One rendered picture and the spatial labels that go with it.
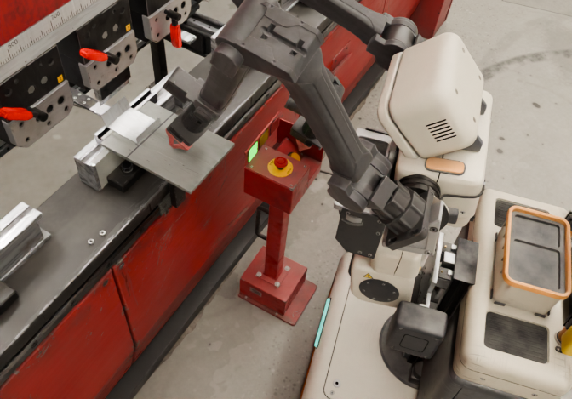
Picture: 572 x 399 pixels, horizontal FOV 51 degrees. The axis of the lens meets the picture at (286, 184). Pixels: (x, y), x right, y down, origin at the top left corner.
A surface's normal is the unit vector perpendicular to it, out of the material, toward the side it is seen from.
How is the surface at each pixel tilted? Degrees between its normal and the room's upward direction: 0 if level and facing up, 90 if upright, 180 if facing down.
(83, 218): 0
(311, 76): 76
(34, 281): 0
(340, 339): 0
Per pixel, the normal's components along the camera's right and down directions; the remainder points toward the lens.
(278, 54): -0.05, -0.29
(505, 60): 0.07, -0.63
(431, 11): -0.51, 0.65
